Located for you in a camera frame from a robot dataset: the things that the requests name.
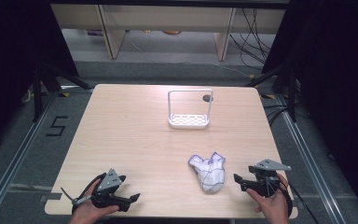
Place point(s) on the dark curtain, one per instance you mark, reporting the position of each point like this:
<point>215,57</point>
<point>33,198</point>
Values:
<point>12,62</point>
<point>338,77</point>

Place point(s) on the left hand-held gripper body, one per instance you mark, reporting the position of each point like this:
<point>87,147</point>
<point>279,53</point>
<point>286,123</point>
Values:
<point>108,182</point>

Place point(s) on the black tape floor number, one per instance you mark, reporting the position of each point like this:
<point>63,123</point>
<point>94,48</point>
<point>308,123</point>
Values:
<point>57,126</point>

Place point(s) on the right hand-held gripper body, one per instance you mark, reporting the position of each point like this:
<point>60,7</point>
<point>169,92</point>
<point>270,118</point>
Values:
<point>268,182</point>

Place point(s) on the yellow floor tape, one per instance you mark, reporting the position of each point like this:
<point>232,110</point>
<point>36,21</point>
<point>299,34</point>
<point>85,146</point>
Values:
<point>64,94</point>
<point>268,96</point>

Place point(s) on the white plastic rack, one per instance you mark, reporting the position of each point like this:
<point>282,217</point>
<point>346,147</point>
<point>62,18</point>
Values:
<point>189,120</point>

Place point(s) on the aluminium floor rail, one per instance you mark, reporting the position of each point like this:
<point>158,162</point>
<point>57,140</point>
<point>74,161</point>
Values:
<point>15,161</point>
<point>310,161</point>
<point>74,87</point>

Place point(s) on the light wooden desk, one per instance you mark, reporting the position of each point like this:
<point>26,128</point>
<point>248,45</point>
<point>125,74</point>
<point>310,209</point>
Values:
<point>167,17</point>

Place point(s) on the dark round table grommet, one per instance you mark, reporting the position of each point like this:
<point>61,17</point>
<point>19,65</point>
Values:
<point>207,98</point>

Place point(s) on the person's left hand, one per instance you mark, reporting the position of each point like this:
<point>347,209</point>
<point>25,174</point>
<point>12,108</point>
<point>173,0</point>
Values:
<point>85,213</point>

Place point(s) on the black metal stand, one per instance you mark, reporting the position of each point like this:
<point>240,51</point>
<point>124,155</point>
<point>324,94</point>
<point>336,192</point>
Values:
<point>292,93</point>
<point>38,90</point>

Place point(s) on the person's right hand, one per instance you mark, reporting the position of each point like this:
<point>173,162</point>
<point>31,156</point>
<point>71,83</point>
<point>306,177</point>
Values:
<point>275,208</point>

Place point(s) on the white cloth with purple edge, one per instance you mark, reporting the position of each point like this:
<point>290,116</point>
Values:
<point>210,175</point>

